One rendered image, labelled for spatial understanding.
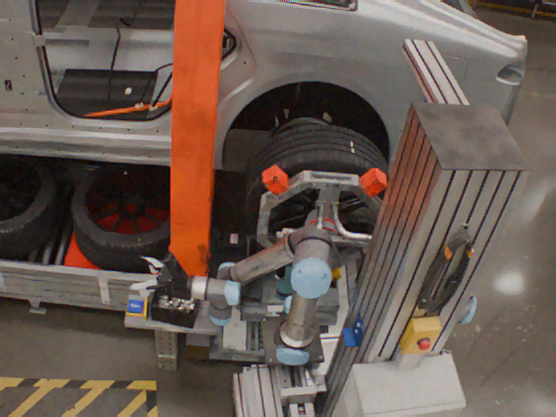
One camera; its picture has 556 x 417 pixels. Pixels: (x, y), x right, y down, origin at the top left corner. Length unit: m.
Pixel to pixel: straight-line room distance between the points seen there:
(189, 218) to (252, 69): 0.71
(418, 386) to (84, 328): 2.05
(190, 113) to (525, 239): 2.79
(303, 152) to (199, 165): 0.47
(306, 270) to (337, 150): 0.96
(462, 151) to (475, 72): 1.50
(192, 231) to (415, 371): 1.20
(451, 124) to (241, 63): 1.47
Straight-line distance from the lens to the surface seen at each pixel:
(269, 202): 2.77
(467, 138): 1.58
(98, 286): 3.32
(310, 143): 2.80
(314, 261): 1.94
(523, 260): 4.39
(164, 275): 2.15
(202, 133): 2.43
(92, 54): 3.88
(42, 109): 3.21
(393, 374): 2.05
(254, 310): 3.44
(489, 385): 3.69
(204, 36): 2.20
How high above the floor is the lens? 2.92
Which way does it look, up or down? 45 degrees down
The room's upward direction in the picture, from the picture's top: 9 degrees clockwise
